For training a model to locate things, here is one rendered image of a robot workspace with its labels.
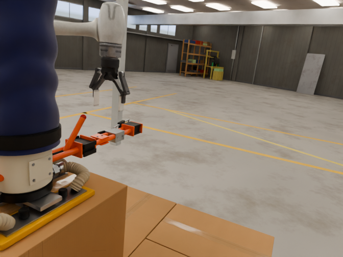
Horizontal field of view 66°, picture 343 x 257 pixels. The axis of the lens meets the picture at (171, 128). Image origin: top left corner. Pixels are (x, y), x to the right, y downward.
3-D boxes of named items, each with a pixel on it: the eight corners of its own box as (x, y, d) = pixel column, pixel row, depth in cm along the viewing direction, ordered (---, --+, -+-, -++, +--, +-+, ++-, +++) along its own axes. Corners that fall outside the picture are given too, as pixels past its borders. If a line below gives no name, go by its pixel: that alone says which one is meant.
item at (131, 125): (133, 136, 131) (133, 126, 130) (120, 133, 134) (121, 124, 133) (142, 132, 138) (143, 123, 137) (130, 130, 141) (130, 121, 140)
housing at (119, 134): (115, 143, 120) (116, 133, 119) (103, 139, 123) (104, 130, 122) (124, 139, 126) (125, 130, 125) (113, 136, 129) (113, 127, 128)
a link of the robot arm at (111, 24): (124, 44, 105) (124, 45, 117) (126, 1, 101) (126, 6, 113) (96, 41, 103) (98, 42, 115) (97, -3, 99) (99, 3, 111)
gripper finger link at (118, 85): (113, 73, 114) (115, 71, 113) (126, 95, 113) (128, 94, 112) (106, 73, 110) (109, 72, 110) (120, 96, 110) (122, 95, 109)
